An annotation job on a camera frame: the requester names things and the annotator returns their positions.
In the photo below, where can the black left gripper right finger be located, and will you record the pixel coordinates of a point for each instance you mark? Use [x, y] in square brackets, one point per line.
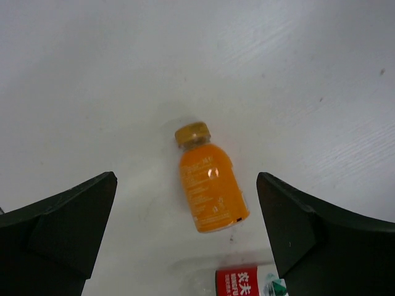
[323, 249]

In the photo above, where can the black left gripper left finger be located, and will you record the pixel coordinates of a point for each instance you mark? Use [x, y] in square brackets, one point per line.
[50, 247]

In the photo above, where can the red label clear bottle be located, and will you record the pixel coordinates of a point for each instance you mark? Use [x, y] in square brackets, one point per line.
[245, 280]

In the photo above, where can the orange juice bottle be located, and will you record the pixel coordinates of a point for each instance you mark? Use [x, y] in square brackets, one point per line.
[208, 180]

